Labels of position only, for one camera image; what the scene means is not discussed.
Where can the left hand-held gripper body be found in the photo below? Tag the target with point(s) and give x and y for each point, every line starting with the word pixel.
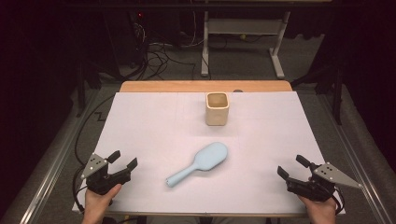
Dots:
pixel 95 163

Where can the light blue hairbrush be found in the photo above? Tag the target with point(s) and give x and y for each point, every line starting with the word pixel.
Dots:
pixel 208 157

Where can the person's grey trousers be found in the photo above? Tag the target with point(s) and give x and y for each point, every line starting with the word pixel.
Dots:
pixel 186 221

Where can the person's right hand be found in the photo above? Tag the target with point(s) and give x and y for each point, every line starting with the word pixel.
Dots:
pixel 322 213

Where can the black metal stand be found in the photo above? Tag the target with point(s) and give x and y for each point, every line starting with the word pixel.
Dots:
pixel 337 102
pixel 81 93

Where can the small yellow-green ball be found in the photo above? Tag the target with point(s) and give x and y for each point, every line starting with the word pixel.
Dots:
pixel 243 36

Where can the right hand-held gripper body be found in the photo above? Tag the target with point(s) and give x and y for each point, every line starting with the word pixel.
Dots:
pixel 330 174

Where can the white table sheet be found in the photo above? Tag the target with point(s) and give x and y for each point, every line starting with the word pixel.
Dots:
pixel 162 124

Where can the beige square cup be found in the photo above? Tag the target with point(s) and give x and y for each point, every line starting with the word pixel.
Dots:
pixel 217 116

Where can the black computer tower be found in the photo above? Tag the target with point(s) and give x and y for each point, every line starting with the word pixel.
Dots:
pixel 130 40

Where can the white metal desk frame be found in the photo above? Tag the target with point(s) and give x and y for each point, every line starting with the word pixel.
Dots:
pixel 246 26

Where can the aluminium floor rail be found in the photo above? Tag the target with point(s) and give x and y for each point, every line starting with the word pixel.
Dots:
pixel 51 174
pixel 345 140

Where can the person's left hand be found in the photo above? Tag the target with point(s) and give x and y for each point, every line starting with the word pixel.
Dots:
pixel 98 207

